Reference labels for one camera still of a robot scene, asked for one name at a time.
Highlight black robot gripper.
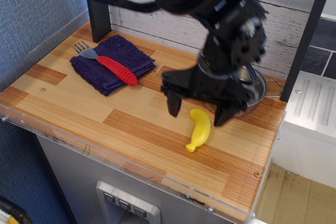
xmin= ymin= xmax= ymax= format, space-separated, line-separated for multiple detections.
xmin=161 ymin=48 xmax=254 ymax=126

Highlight yellow toy banana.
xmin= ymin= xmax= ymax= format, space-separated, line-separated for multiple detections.
xmin=185 ymin=109 xmax=211 ymax=152

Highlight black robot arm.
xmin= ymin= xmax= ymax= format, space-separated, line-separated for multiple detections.
xmin=155 ymin=0 xmax=266 ymax=126

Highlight purple folded cloth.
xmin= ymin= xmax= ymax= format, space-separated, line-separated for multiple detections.
xmin=70 ymin=35 xmax=155 ymax=97

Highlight stainless steel pot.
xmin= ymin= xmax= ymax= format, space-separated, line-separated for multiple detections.
xmin=225 ymin=65 xmax=284 ymax=118

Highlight white toy sink unit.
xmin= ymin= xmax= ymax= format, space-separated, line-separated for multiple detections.
xmin=272 ymin=71 xmax=335 ymax=188

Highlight silver dispenser button panel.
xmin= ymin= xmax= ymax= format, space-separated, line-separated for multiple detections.
xmin=96 ymin=180 xmax=161 ymax=223

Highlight yellow object at corner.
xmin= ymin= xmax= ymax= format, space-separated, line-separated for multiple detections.
xmin=0 ymin=214 xmax=19 ymax=224

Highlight red handled metal fork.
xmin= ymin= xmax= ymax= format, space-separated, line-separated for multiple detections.
xmin=72 ymin=40 xmax=138 ymax=86

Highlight dark left shelf post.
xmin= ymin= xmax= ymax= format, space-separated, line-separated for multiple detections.
xmin=87 ymin=0 xmax=111 ymax=42

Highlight dark shelf post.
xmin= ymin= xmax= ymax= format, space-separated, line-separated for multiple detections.
xmin=87 ymin=0 xmax=111 ymax=42
xmin=280 ymin=0 xmax=327 ymax=102

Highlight dark right shelf post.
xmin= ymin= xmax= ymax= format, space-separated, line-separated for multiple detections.
xmin=280 ymin=0 xmax=327 ymax=102

